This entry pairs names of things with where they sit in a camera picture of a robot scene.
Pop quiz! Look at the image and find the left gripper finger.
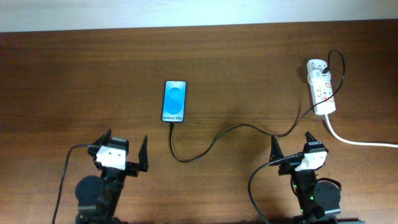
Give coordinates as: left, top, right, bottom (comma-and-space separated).
138, 135, 149, 172
88, 129, 112, 156

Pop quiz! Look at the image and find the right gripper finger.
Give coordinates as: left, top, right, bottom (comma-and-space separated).
269, 136, 284, 166
305, 131, 318, 145

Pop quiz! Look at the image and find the blue Galaxy smartphone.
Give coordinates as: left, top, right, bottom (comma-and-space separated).
161, 80, 187, 123

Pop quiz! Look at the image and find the black USB charging cable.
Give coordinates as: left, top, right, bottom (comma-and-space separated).
169, 49, 346, 164

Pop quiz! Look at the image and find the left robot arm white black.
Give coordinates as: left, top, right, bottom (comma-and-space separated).
75, 129, 149, 224

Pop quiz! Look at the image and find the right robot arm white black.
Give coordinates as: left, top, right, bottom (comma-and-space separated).
269, 132, 341, 223

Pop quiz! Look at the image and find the white USB charger plug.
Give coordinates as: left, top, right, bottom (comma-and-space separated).
309, 68, 331, 83

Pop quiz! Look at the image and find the white power strip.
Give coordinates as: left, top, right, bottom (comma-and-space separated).
307, 59, 336, 116

